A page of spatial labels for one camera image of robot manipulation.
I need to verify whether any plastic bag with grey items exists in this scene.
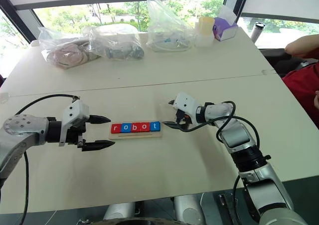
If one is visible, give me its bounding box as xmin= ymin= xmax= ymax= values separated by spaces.
xmin=88 ymin=24 xmax=146 ymax=61

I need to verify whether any yellow plastic cup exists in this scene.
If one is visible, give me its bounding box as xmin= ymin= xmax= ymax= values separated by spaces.
xmin=198 ymin=16 xmax=216 ymax=35

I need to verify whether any wooden letter tray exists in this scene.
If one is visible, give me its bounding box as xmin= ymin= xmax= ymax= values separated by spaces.
xmin=108 ymin=121 xmax=163 ymax=140

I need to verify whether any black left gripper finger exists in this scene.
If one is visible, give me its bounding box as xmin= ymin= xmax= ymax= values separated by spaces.
xmin=81 ymin=139 xmax=116 ymax=153
xmin=89 ymin=114 xmax=112 ymax=125

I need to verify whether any bystander red shirt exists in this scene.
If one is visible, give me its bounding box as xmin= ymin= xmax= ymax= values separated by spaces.
xmin=282 ymin=62 xmax=319 ymax=129

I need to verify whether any purple tissue box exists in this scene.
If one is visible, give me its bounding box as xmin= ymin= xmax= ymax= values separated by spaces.
xmin=212 ymin=16 xmax=239 ymax=42

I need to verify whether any translucent plastic container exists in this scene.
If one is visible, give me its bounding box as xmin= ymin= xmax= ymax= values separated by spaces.
xmin=194 ymin=21 xmax=215 ymax=48

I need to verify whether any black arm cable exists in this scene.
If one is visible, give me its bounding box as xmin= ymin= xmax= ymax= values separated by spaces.
xmin=185 ymin=100 xmax=261 ymax=212
xmin=14 ymin=94 xmax=81 ymax=225

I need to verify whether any white tissue sheet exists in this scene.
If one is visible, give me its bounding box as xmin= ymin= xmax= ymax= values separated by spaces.
xmin=218 ymin=5 xmax=237 ymax=25

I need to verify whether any dark chair beside bystander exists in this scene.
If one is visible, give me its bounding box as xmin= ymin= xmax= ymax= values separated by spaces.
xmin=260 ymin=48 xmax=319 ymax=79

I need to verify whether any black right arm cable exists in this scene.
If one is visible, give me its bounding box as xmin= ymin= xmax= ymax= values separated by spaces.
xmin=185 ymin=100 xmax=261 ymax=212

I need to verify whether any silver bottle with black cap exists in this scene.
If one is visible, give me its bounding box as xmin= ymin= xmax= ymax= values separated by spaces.
xmin=250 ymin=21 xmax=265 ymax=44

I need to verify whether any plastic bag with pink items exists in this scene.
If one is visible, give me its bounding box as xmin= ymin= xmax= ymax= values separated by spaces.
xmin=38 ymin=26 xmax=102 ymax=70

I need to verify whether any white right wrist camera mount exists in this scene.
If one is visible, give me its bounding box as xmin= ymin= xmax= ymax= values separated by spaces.
xmin=172 ymin=91 xmax=200 ymax=125

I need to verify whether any plastic bag with white cables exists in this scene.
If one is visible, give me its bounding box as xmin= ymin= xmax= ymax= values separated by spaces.
xmin=146 ymin=0 xmax=198 ymax=53

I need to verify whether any white rounded robot leg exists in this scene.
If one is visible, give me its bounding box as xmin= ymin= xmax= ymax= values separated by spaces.
xmin=103 ymin=202 xmax=136 ymax=221
xmin=173 ymin=194 xmax=204 ymax=223

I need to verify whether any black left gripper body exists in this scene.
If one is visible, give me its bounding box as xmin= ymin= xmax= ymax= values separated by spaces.
xmin=65 ymin=121 xmax=87 ymax=150

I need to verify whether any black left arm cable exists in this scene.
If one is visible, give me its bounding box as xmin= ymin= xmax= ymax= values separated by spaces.
xmin=14 ymin=94 xmax=81 ymax=225

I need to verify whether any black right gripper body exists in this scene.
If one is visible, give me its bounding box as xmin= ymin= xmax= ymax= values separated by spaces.
xmin=175 ymin=108 xmax=193 ymax=133

